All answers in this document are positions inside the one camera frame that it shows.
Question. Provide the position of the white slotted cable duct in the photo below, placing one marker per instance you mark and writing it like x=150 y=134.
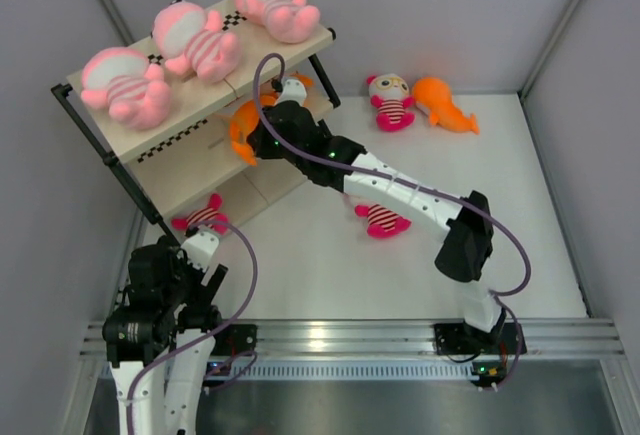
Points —
x=332 y=370

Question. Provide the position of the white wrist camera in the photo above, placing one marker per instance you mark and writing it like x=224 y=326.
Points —
x=292 y=90
x=200 y=249

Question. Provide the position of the large orange plush whale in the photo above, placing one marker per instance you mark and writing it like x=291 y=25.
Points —
x=434 y=97

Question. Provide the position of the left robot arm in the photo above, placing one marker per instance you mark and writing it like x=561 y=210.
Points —
x=158 y=341

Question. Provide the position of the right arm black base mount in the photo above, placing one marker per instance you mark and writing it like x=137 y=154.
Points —
x=460 y=339

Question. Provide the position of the small orange plush whale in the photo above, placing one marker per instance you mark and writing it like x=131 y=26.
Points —
x=243 y=122

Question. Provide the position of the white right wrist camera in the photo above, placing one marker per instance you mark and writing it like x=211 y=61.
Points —
x=292 y=90

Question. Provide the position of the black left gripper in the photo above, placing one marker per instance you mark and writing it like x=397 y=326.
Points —
x=200 y=295

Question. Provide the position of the orange plush whale on shelf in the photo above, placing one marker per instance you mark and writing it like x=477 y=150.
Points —
x=305 y=80

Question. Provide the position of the hot pink bear with glasses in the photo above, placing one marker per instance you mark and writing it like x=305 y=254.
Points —
x=381 y=222

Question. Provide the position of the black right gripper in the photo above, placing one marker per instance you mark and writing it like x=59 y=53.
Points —
x=259 y=141

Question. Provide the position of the aluminium corner post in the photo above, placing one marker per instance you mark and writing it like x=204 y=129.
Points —
x=107 y=0

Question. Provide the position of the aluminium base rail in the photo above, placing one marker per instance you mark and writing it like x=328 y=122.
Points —
x=585 y=338

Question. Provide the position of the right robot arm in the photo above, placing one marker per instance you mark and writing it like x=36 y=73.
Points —
x=461 y=223

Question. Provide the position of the beige three-tier black-frame shelf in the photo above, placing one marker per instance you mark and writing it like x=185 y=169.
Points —
x=173 y=169

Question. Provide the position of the hot pink striped plush bear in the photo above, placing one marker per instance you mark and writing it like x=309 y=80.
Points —
x=209 y=216

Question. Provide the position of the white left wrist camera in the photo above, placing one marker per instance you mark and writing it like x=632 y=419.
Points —
x=200 y=249

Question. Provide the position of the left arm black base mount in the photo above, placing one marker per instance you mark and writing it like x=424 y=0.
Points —
x=234 y=339

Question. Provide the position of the light pink plush bear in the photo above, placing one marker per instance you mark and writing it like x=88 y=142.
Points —
x=191 y=39
x=287 y=21
x=131 y=89

